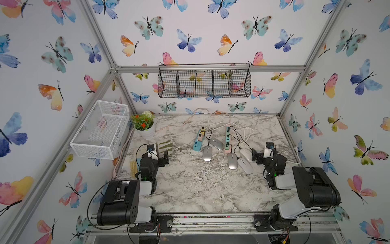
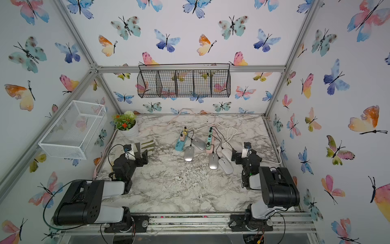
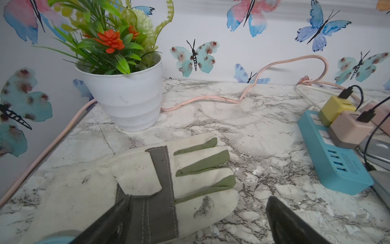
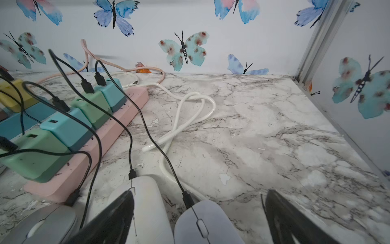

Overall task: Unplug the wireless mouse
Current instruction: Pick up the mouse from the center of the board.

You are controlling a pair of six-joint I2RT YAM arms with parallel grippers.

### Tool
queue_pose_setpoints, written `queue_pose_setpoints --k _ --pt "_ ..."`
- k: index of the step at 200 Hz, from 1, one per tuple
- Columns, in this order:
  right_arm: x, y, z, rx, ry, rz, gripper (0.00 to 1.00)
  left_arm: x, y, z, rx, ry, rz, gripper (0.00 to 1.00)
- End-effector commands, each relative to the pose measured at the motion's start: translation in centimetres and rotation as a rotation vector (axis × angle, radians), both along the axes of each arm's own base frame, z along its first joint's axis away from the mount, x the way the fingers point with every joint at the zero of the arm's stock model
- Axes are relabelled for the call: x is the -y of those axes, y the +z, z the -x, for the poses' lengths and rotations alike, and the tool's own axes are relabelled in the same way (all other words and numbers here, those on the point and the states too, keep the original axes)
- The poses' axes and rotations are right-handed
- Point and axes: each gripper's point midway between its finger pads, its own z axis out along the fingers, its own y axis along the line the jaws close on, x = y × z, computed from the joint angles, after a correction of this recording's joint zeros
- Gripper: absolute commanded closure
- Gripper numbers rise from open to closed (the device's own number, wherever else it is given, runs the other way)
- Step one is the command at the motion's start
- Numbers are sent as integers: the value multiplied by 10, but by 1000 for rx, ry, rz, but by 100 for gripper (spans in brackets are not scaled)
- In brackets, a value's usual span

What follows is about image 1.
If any blue power strip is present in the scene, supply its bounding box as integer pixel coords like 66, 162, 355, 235
193, 130, 203, 151

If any grey mouse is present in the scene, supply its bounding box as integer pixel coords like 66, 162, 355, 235
209, 138, 224, 150

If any silver mouse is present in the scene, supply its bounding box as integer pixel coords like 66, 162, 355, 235
203, 146, 213, 162
227, 153, 238, 170

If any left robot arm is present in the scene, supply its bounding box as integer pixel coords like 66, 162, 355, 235
87, 150, 169, 230

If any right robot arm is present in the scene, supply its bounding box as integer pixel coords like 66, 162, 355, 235
251, 148, 341, 231

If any white mouse back right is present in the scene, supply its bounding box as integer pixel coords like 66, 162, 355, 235
239, 148, 253, 162

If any white mouse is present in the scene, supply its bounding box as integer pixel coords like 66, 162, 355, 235
237, 158, 253, 175
239, 148, 253, 162

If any white mouse front right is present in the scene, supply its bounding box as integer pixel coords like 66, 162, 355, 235
237, 158, 253, 175

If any silver mouse by pink strip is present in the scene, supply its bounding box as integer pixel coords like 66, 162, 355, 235
227, 153, 238, 170

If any pink power strip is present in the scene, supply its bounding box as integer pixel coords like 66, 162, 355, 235
224, 126, 232, 154

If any potted plant white pot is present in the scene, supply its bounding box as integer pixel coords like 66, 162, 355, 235
131, 110, 155, 138

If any white power cord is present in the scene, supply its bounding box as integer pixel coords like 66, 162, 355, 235
207, 114, 302, 162

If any white mesh wall basket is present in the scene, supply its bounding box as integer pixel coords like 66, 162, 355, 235
70, 100, 130, 160

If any black wire wall basket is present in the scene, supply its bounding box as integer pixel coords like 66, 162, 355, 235
157, 64, 251, 98

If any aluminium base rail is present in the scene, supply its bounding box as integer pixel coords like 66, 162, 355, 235
86, 212, 342, 236

